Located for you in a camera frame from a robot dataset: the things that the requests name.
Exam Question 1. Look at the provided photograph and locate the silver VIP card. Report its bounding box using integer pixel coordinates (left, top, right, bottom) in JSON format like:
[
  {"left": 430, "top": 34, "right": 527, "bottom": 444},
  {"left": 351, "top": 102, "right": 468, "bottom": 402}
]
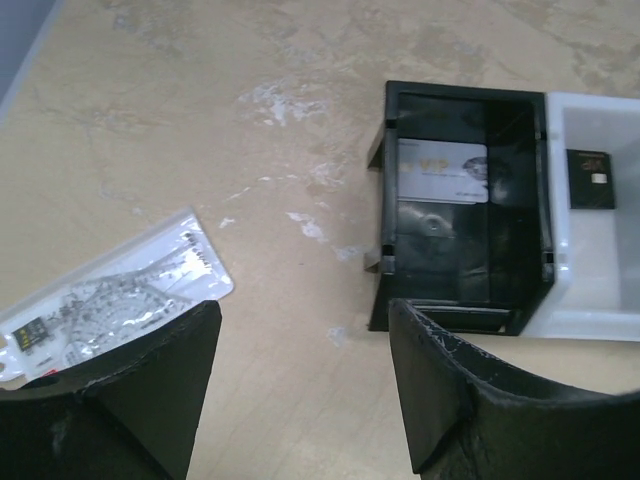
[{"left": 398, "top": 139, "right": 489, "bottom": 204}]

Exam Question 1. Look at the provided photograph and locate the black white sorting tray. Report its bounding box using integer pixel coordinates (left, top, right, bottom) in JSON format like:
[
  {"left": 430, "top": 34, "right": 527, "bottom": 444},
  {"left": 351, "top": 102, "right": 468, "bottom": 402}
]
[{"left": 365, "top": 81, "right": 639, "bottom": 342}]

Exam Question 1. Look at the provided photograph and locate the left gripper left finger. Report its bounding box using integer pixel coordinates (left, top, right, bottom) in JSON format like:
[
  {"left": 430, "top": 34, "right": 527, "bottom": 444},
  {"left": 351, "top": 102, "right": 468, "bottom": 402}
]
[{"left": 1, "top": 301, "right": 222, "bottom": 479}]

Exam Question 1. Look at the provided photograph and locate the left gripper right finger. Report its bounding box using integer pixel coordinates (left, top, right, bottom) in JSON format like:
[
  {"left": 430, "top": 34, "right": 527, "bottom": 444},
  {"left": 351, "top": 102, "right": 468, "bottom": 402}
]
[{"left": 389, "top": 300, "right": 639, "bottom": 479}]

